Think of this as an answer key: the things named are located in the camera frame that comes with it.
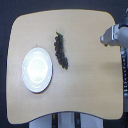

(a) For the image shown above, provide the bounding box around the dark grape bunch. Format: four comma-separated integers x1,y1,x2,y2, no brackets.
54,33,68,69

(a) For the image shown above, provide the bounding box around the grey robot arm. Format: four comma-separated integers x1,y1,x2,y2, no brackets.
100,8,128,112

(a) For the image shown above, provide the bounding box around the white round plate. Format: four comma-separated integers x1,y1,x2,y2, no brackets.
22,47,53,93

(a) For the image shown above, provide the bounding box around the white table base frame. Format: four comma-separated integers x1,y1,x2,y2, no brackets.
29,112,103,128

